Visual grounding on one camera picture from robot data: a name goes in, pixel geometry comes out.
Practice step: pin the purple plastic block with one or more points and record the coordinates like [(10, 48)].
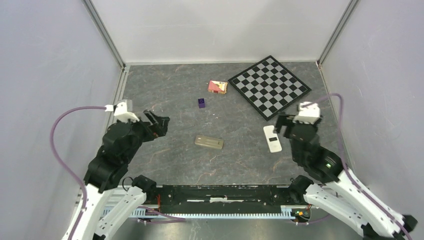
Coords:
[(201, 103)]

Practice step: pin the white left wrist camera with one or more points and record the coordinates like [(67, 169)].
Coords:
[(122, 111)]

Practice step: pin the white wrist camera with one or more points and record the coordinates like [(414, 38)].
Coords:
[(307, 113), (122, 111)]

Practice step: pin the red and white remote control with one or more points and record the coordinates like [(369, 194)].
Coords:
[(272, 139)]

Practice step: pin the red playing card box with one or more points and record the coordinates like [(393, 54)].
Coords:
[(218, 87)]

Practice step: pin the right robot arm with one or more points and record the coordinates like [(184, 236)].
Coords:
[(332, 186)]

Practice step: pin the black and white chessboard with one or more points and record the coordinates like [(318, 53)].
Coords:
[(269, 87)]

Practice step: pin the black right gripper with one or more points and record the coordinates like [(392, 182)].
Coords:
[(285, 120)]

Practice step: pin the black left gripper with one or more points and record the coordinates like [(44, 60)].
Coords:
[(158, 128)]

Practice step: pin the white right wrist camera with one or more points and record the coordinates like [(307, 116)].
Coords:
[(307, 113)]

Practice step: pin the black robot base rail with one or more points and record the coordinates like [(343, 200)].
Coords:
[(223, 201)]

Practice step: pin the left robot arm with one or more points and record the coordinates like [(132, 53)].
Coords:
[(119, 145)]

